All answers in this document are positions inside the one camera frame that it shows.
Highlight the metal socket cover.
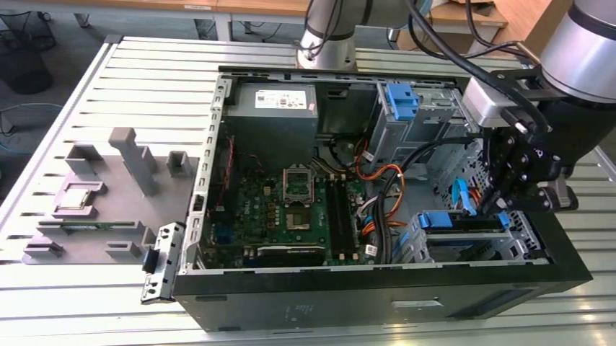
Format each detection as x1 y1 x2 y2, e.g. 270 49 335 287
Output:
282 165 316 206

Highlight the black PC case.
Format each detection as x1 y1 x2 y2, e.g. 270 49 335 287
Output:
169 64 593 332

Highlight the blue data wire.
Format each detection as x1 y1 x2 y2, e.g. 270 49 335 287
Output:
451 179 478 217

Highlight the black plastic fan shroud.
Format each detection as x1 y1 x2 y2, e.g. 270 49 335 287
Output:
315 83 377 137

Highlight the black graphics card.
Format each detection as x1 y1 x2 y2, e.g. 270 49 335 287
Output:
243 244 326 267

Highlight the wooden cabinet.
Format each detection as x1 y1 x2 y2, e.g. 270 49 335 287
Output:
485 0 576 61

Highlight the blue plastic drive latch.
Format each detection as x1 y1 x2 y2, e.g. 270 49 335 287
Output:
386 82 418 123

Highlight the black cable bundle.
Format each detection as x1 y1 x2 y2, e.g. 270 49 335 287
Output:
374 133 485 264

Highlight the blue floor cable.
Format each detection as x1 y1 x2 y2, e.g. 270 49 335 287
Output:
0 102 64 152

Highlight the grey parts rack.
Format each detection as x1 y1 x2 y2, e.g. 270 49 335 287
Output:
21 128 202 267

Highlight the wooden top desk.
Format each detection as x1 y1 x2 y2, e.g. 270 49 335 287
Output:
355 0 510 56

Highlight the black trash bin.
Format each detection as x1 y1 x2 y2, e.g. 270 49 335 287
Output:
0 9 55 95

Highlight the grey desk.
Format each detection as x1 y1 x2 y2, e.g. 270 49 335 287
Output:
0 0 308 43

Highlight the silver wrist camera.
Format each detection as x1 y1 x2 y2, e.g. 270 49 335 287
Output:
459 78 524 128

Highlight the thick black camera cable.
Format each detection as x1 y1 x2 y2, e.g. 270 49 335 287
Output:
403 0 554 134

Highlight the silver CPU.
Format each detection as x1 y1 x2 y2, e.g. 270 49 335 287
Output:
56 189 92 210

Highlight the silver slot bracket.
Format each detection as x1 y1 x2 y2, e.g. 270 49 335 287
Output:
139 222 187 303

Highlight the green RAM stick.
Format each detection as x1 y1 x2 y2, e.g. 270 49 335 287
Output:
60 223 115 231

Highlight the CPU socket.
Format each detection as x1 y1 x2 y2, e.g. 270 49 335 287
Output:
283 210 314 231

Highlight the yellow black wire bundle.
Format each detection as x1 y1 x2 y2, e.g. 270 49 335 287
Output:
310 154 357 176

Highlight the orange red wire bundle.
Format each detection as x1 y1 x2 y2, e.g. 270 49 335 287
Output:
354 164 406 183

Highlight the hard disk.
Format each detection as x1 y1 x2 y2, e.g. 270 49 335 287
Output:
394 210 510 262

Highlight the grey power supply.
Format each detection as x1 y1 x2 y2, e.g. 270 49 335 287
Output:
224 81 319 165

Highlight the green motherboard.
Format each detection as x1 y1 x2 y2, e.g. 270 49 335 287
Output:
202 172 371 270

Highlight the silver disk bay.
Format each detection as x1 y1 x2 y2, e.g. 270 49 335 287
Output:
398 210 548 264

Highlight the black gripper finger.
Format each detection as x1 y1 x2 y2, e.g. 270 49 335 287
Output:
478 136 528 217
499 181 580 215

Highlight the black RAM slot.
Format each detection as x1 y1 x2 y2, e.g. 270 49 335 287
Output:
338 173 357 260
324 173 339 260

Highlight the silver optical drive cage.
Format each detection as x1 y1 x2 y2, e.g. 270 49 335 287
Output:
369 81 482 170

